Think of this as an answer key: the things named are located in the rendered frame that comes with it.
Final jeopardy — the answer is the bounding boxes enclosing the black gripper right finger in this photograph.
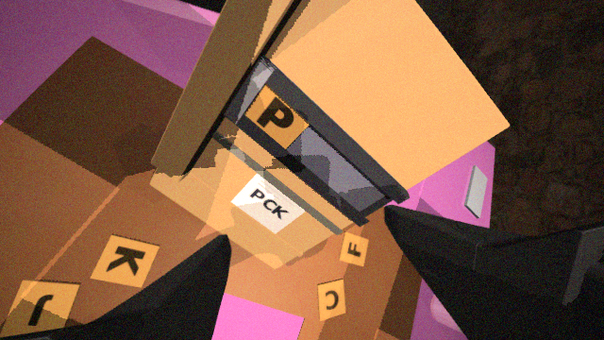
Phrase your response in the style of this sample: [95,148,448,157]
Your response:
[384,205,604,340]

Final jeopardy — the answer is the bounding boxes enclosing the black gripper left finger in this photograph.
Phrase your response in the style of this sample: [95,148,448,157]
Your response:
[0,234,232,340]

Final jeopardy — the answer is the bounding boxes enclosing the white paper ticket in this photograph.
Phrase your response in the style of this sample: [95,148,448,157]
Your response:
[230,173,305,234]

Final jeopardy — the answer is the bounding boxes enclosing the white flat rectangular slab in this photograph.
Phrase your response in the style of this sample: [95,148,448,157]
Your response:
[464,165,488,218]

